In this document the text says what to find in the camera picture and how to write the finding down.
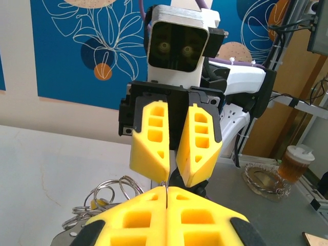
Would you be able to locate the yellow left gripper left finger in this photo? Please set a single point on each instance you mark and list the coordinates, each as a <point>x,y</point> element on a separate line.
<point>138,205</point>

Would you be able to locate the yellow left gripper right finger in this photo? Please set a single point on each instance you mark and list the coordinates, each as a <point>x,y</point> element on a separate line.
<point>205,205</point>

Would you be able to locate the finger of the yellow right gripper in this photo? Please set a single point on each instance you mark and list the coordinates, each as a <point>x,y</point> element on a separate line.
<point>188,164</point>
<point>143,153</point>

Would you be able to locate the yellow tagged key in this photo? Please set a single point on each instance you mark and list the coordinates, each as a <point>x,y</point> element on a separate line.
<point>98,203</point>

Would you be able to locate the metal key organizer with rings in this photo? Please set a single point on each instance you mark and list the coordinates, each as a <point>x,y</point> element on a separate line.
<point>62,239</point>

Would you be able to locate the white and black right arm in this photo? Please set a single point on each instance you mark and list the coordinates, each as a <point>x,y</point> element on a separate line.
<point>243,77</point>

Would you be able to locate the round glass coaster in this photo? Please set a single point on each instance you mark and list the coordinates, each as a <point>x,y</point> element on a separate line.
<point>266,196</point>

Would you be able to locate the grey side table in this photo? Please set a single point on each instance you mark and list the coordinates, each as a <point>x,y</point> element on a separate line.
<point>269,223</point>

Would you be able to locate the lidded cup of amber drink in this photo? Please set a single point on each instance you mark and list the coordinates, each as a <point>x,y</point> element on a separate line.
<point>292,169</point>

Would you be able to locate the brown flat board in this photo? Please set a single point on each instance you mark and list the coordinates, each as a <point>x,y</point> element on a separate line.
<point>317,241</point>

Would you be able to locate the grey framed monitor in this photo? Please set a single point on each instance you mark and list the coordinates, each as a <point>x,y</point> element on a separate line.
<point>320,25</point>

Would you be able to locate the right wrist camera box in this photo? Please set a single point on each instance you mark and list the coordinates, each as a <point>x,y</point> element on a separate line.
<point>176,46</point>

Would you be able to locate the blue floral wall poster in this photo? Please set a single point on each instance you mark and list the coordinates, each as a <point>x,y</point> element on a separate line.
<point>2,69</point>
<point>64,64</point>

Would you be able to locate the aluminium frame bar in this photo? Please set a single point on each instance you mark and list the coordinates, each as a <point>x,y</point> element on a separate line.
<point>307,109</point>

